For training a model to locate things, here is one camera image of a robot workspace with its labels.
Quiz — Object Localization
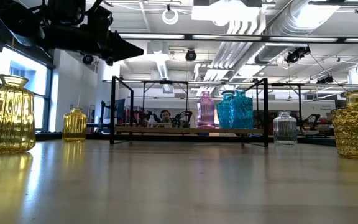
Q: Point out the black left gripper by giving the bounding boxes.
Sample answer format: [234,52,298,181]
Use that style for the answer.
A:
[87,29,145,67]

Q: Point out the narrow yellow ribbed glass vase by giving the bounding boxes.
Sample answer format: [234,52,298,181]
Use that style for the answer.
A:
[62,107,88,143]

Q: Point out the pink ribbed glass vase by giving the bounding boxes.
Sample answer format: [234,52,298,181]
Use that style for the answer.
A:
[196,90,216,129]

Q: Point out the blue textured glass vase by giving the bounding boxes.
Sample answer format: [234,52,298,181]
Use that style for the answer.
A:
[217,90,236,129]

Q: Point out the blue diamond-pattern glass vase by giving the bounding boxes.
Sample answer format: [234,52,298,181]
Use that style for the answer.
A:
[229,88,255,130]

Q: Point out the wide yellow ribbed glass vase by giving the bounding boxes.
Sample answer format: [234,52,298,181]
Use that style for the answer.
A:
[0,73,37,154]

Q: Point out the yellow bumpy glass vase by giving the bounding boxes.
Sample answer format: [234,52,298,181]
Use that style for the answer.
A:
[331,89,358,160]

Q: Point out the ceiling light track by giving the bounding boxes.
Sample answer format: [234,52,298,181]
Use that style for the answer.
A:
[116,32,358,44]

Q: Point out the computer monitor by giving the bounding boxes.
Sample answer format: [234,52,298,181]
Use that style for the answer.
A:
[104,98,126,122]

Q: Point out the person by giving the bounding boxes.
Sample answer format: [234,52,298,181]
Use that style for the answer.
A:
[159,108,173,124]

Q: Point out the window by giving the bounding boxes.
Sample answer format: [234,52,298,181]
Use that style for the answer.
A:
[0,46,54,131]

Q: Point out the white ceiling unit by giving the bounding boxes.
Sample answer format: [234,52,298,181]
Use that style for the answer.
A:
[191,0,262,22]

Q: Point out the white ceiling slat panel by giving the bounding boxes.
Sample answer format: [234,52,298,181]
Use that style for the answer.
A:
[194,12,269,98]

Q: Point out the clear glass vase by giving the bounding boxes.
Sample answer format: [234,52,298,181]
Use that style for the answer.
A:
[272,111,298,146]

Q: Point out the black ceiling fixture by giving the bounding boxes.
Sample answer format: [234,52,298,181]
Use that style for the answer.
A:
[316,74,334,85]

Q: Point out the white ventilation duct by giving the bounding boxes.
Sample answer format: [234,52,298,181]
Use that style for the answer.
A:
[147,40,171,81]

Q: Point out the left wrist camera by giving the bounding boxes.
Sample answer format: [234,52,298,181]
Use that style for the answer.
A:
[87,6,114,30]

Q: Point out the white ceiling ring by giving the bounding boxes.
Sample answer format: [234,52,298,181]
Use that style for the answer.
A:
[162,7,180,26]

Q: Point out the black background rig frame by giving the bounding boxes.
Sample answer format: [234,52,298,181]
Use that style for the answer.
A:
[103,79,190,126]
[270,82,304,125]

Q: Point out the wooden shelf black frame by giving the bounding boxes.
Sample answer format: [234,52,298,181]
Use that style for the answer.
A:
[109,75,269,147]

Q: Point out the black aluminium rig frame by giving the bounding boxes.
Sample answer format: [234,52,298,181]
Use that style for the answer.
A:
[35,132,337,147]

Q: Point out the silver air duct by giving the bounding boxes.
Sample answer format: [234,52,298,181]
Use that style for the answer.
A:
[249,0,347,65]

